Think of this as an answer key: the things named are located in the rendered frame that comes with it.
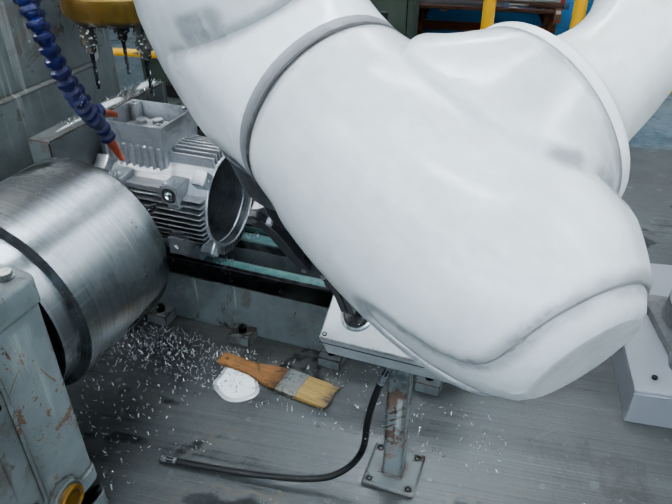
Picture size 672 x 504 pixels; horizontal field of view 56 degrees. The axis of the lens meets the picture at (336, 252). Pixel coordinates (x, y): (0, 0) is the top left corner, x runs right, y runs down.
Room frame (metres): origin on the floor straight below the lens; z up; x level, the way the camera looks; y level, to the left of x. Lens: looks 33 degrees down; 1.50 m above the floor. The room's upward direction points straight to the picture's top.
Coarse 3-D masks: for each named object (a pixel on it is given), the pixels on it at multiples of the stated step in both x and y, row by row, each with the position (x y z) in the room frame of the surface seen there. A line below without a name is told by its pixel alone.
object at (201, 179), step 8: (96, 160) 0.92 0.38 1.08; (104, 160) 0.91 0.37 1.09; (112, 160) 0.93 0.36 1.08; (104, 168) 0.91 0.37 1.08; (200, 176) 0.86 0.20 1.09; (208, 176) 0.86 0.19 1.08; (192, 184) 0.85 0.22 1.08; (200, 184) 0.85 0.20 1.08; (208, 184) 0.86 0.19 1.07; (208, 248) 0.85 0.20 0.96; (216, 248) 0.86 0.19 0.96; (216, 256) 0.86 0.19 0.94
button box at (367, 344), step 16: (336, 304) 0.56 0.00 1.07; (336, 320) 0.55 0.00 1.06; (320, 336) 0.53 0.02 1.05; (336, 336) 0.53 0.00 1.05; (352, 336) 0.53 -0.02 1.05; (368, 336) 0.52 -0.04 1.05; (336, 352) 0.54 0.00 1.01; (352, 352) 0.53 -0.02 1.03; (368, 352) 0.52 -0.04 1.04; (384, 352) 0.51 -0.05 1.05; (400, 352) 0.50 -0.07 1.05; (400, 368) 0.52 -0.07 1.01; (416, 368) 0.50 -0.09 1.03
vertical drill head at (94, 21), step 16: (64, 0) 0.90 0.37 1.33; (80, 0) 0.88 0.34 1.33; (96, 0) 0.88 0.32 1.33; (112, 0) 0.88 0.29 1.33; (128, 0) 0.88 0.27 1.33; (80, 16) 0.88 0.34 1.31; (96, 16) 0.88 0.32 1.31; (112, 16) 0.87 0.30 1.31; (128, 16) 0.88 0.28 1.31; (80, 32) 0.94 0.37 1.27; (128, 32) 1.01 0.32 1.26; (144, 32) 0.90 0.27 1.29; (144, 48) 0.90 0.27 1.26; (128, 64) 1.01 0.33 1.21; (96, 80) 0.94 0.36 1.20
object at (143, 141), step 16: (128, 112) 1.01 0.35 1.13; (144, 112) 1.02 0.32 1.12; (160, 112) 1.01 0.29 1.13; (176, 112) 1.00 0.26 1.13; (112, 128) 0.93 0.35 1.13; (128, 128) 0.92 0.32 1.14; (144, 128) 0.91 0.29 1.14; (160, 128) 0.90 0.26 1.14; (176, 128) 0.93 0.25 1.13; (192, 128) 0.98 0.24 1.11; (128, 144) 0.92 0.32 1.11; (144, 144) 0.91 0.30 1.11; (160, 144) 0.90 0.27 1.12; (128, 160) 0.92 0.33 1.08; (144, 160) 0.91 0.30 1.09; (160, 160) 0.90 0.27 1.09
